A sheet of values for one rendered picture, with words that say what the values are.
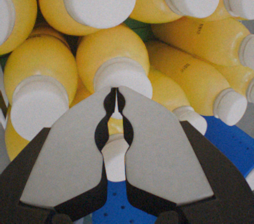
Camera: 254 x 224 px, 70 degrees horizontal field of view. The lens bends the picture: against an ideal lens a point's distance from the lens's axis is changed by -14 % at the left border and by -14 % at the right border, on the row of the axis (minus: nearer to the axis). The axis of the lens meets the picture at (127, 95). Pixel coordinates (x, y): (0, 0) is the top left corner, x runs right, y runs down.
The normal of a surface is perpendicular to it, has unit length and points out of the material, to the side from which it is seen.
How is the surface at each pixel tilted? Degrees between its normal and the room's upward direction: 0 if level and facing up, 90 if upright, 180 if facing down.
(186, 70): 90
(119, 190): 90
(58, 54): 69
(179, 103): 29
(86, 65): 73
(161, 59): 90
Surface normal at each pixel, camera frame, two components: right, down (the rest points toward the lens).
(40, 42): 0.18, -0.80
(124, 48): 0.29, -0.40
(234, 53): -0.06, 0.56
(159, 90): -0.19, -0.57
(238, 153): -0.43, -0.68
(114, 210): -0.06, -0.87
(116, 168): 0.42, 0.47
